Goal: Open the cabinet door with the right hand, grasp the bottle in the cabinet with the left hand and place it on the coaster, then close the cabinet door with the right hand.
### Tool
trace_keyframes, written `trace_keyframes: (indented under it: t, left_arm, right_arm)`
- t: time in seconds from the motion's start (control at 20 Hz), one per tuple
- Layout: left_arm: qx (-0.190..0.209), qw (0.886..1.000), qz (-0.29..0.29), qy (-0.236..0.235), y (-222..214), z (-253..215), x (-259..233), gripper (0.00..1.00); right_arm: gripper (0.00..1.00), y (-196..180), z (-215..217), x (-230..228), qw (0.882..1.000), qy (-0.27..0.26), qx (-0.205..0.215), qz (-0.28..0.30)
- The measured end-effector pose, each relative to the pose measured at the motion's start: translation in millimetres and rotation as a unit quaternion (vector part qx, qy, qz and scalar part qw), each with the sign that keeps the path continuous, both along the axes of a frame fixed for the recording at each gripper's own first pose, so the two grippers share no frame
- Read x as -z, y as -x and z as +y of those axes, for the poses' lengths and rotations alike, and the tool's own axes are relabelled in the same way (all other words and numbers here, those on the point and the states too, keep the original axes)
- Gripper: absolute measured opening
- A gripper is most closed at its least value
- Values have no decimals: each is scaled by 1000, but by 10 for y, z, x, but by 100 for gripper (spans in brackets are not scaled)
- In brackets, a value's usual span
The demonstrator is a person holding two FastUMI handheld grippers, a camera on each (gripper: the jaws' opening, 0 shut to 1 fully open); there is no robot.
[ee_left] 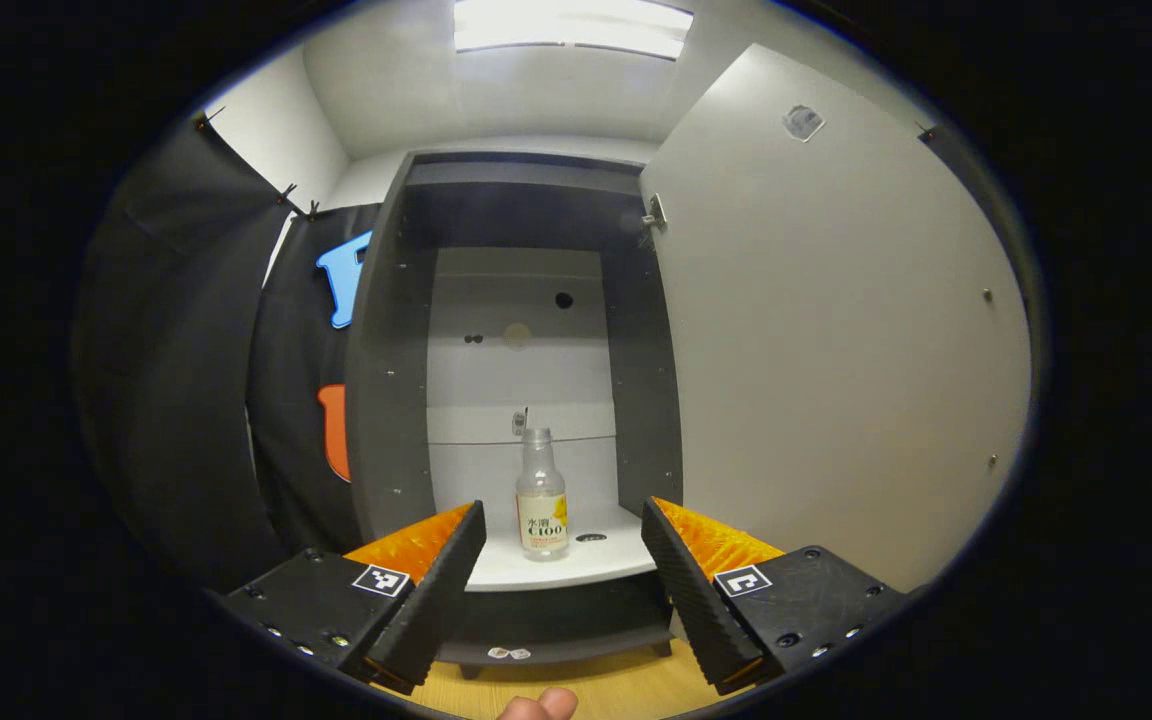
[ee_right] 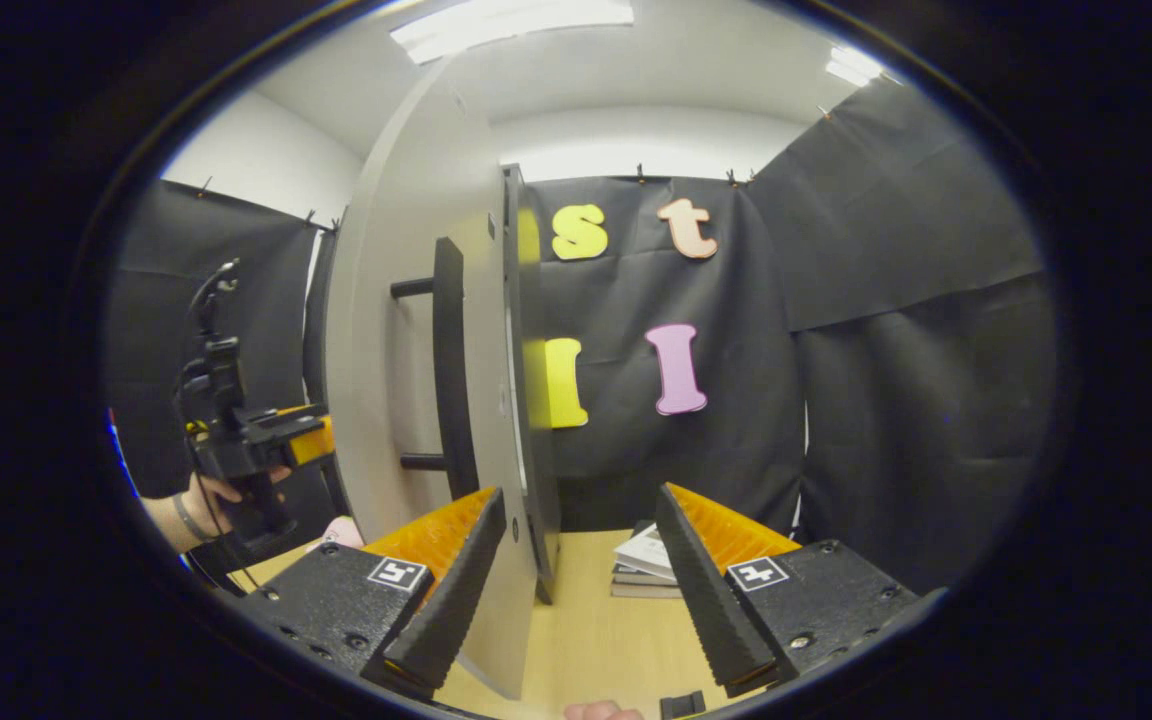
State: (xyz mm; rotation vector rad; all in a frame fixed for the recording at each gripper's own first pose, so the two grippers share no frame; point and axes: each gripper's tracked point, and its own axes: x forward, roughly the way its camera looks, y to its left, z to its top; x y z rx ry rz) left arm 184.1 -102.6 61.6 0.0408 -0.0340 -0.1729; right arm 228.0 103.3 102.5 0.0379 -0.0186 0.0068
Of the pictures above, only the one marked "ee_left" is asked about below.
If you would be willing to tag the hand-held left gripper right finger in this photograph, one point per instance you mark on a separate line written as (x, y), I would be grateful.
(691, 600)

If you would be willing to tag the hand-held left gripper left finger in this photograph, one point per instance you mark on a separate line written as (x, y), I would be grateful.
(441, 600)

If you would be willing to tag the clear plastic bottle yellow label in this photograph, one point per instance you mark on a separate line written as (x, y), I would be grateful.
(542, 510)

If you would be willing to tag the dark grey cabinet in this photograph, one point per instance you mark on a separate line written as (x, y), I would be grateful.
(386, 400)

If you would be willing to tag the metal door hinge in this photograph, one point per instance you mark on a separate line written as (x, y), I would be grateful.
(655, 212)

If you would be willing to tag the black backdrop cloth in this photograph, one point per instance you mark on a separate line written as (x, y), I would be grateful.
(176, 400)

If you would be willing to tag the large ceiling light panel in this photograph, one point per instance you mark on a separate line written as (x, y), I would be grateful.
(571, 25)

